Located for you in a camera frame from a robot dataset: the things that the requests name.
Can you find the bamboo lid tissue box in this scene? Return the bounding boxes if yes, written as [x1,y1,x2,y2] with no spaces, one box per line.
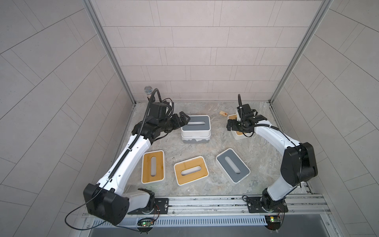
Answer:
[228,114,247,140]
[174,156,209,186]
[141,150,165,185]

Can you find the grey lid tissue box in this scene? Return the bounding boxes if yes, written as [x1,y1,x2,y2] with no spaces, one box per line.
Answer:
[181,115,211,137]
[216,148,251,185]

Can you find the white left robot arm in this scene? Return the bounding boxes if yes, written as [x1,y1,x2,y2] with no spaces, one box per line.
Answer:
[83,112,190,225]

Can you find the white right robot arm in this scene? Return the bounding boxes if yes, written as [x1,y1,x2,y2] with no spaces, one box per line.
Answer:
[227,115,318,212]

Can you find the grey lid tissue box front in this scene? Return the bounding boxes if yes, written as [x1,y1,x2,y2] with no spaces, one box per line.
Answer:
[216,148,251,185]

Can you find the small wooden block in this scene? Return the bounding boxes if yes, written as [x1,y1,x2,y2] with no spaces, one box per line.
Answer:
[219,111,228,117]

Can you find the microphone on black stand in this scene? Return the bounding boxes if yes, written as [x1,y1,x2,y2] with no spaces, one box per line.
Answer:
[144,86,156,103]

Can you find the white ventilation grille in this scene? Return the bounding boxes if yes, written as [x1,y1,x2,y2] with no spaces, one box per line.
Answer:
[85,215,267,228]

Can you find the left green circuit board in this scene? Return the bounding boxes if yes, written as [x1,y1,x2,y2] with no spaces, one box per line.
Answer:
[137,218,155,234]

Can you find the green circuit board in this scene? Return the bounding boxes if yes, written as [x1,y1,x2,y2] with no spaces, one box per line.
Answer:
[265,215,282,232]
[137,218,155,234]

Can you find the right green circuit board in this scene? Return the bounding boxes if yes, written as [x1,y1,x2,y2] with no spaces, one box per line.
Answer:
[265,215,282,232]

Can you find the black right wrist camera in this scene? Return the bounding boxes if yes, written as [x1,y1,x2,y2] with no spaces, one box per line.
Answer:
[240,104,258,119]

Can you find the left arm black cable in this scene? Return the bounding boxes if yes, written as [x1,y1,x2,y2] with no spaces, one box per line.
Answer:
[64,88,162,232]

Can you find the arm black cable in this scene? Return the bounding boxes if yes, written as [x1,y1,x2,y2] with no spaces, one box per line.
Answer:
[237,94,304,190]
[64,88,162,232]

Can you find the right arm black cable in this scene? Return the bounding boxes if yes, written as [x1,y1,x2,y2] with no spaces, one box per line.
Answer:
[237,94,304,190]

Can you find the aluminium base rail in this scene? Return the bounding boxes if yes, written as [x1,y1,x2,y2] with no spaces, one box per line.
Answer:
[79,194,331,218]

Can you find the aluminium corner post left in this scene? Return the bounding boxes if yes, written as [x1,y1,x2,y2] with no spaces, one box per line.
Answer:
[82,0,136,106]

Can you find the aluminium corner post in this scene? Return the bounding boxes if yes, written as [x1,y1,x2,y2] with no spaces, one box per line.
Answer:
[82,0,136,106]
[269,0,333,105]

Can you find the aluminium corner post right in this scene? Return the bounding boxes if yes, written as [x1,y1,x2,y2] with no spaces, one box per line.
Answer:
[269,0,333,105]

